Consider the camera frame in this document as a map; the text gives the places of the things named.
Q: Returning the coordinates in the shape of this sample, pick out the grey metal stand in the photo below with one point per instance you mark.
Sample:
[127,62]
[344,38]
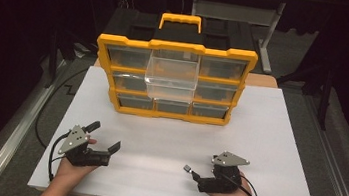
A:
[271,29]

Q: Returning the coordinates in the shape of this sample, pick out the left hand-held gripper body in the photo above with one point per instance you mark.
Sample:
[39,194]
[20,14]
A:
[75,140]

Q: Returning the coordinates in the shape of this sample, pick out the clear plastic drawer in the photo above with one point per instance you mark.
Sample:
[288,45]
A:
[172,74]

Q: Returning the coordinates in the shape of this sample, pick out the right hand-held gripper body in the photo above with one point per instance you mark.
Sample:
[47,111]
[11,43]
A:
[230,159]

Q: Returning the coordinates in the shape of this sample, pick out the person's left hand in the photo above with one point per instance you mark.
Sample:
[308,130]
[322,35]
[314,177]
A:
[69,174]

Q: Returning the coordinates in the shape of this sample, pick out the set of clear organizer drawers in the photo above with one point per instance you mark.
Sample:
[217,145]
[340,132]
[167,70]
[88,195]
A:
[130,57]

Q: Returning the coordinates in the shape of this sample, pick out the yellow black organizer cabinet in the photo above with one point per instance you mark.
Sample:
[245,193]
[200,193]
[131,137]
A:
[178,46]

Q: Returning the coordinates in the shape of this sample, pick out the black stand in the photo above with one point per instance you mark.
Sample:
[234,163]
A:
[52,63]
[324,103]

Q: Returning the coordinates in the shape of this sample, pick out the small grey adapter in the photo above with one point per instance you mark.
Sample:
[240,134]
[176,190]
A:
[187,168]

